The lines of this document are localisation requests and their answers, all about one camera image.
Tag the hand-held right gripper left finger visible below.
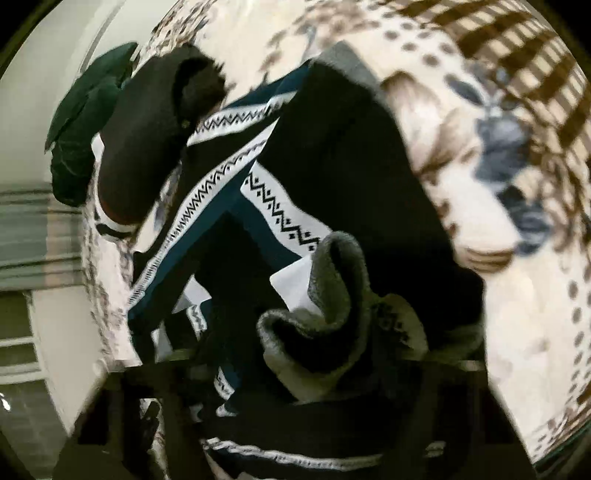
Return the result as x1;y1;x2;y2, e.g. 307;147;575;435
76;354;218;480

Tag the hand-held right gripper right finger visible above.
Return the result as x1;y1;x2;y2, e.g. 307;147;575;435
413;362;541;480

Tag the navy sock with zigzag bands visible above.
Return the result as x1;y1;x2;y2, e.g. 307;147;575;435
201;360;446;480
126;60;334;326

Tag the grey melange sock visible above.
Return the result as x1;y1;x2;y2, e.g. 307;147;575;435
255;231;431;403

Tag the black sock with grey cuff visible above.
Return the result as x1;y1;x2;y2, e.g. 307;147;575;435
256;41;486;337

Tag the black sock with striped cuff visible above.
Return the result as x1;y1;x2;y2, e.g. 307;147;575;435
92;45;228;241

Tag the floral printed blanket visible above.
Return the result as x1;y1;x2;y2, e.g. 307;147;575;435
76;0;591;468

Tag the white paper tag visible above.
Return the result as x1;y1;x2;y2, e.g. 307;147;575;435
269;257;320;315

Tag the grey striped fixture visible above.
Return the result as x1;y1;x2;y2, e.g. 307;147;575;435
0;182;86;289

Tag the dark green cloth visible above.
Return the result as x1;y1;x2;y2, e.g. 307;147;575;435
45;41;140;208

